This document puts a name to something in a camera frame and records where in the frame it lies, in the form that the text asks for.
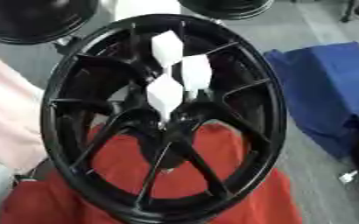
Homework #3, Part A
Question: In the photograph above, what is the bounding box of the black round wheel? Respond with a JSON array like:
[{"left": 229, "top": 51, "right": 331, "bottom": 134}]
[
  {"left": 0, "top": 0, "right": 100, "bottom": 46},
  {"left": 176, "top": 0, "right": 277, "bottom": 21}
]

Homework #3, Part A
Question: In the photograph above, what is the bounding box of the blue cloth-covered table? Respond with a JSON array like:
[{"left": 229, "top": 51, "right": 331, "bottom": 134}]
[{"left": 262, "top": 41, "right": 359, "bottom": 160}]

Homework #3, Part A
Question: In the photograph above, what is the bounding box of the pale pink cloth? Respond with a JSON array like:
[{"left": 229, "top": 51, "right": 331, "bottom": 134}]
[{"left": 0, "top": 50, "right": 51, "bottom": 173}]

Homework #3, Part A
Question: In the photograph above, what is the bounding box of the black spoked wheel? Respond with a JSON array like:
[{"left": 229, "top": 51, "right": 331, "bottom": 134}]
[{"left": 39, "top": 13, "right": 290, "bottom": 224}]

